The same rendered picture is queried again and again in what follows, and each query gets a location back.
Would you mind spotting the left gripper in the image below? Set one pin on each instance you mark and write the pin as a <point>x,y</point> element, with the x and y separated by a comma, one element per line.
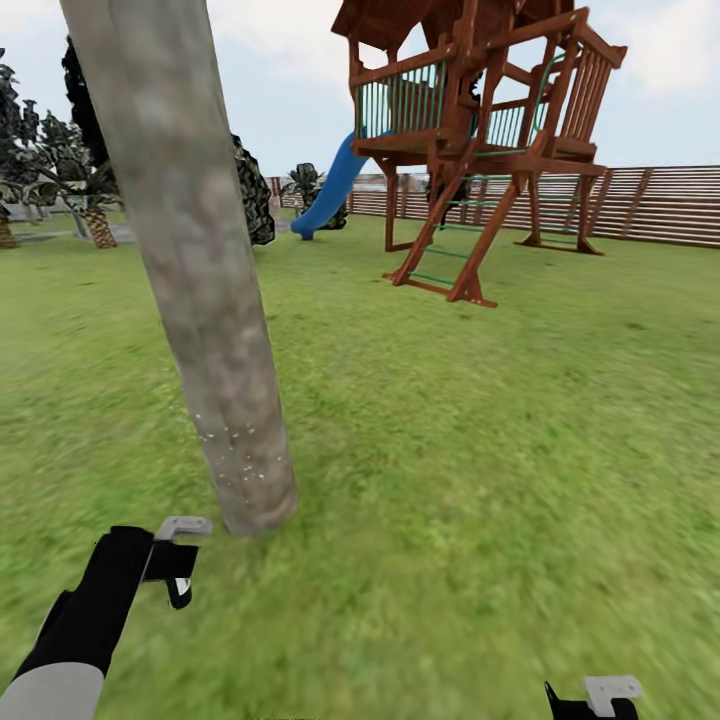
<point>178,563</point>

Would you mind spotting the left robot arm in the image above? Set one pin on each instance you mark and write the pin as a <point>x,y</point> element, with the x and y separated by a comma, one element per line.
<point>62,677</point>

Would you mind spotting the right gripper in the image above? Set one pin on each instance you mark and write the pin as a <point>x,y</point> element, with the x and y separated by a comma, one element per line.
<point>578,710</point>

